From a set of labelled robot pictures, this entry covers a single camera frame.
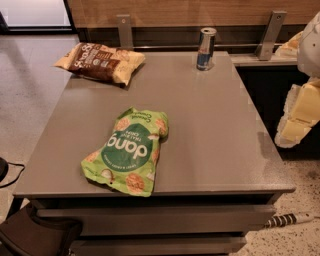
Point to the right metal wall bracket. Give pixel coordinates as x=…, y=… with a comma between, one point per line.
x=265, y=48

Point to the blue silver redbull can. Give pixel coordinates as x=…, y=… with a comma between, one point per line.
x=206, y=48

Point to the grey drawer cabinet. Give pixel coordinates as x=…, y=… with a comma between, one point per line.
x=218, y=176

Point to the brown cream snack bag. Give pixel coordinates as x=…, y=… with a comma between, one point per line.
x=100, y=62

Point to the green rice chip bag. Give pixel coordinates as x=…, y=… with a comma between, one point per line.
x=127, y=161

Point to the dark brown chair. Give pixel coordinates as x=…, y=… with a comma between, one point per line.
x=26, y=234

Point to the grey side shelf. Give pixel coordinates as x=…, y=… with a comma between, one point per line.
x=251, y=60

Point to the left metal wall bracket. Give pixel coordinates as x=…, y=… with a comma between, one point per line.
x=125, y=31

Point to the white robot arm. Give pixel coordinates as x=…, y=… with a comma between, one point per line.
x=305, y=46

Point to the metal wall bracket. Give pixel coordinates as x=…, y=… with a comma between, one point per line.
x=125, y=31
x=265, y=48

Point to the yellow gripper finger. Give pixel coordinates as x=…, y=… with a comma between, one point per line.
x=294, y=130
x=307, y=105

